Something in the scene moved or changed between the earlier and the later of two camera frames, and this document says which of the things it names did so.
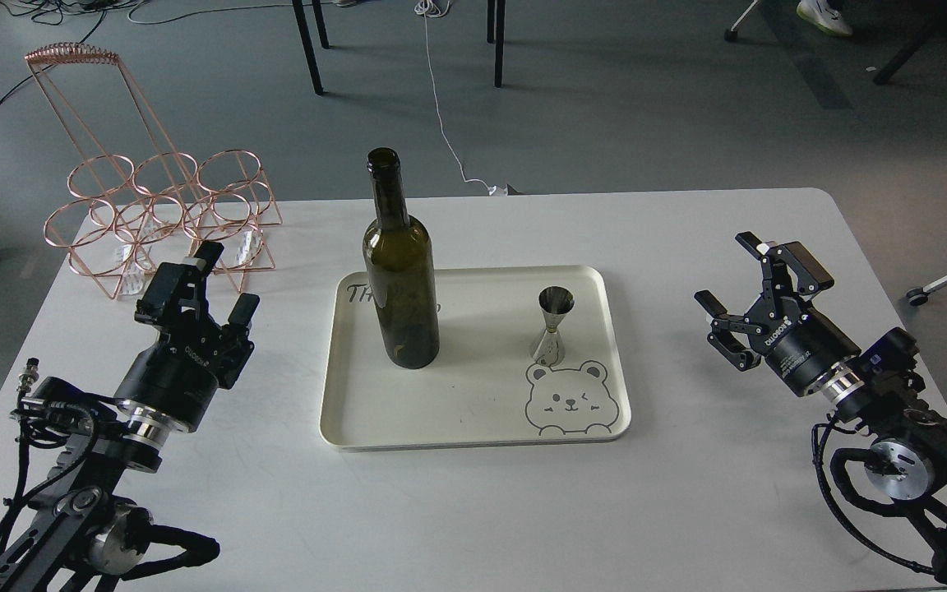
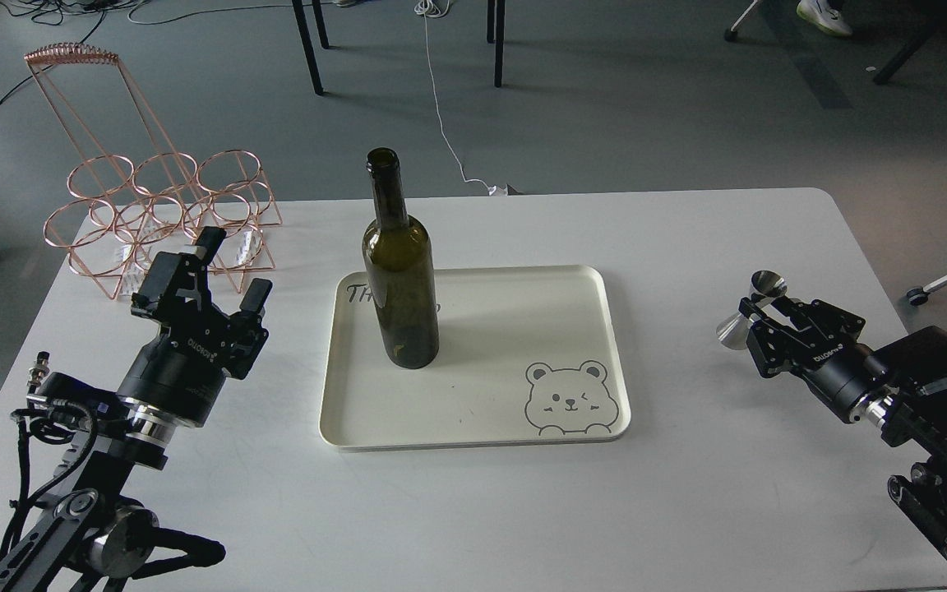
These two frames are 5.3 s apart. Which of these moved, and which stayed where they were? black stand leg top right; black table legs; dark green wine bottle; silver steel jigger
Moved: silver steel jigger
Stayed: dark green wine bottle; black table legs; black stand leg top right
